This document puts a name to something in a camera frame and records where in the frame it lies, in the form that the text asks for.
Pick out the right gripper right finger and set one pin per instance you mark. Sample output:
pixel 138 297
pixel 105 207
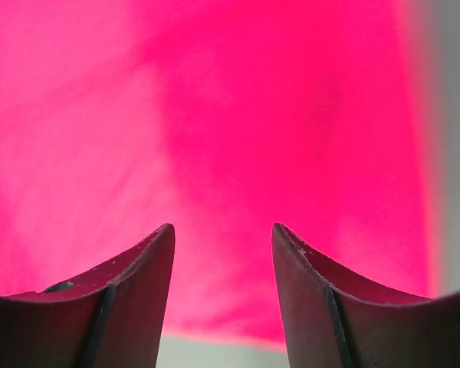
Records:
pixel 334 317

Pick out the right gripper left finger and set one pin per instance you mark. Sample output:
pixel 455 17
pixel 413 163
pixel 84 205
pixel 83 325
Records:
pixel 109 316

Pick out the pink t shirt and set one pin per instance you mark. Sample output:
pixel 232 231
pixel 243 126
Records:
pixel 221 118

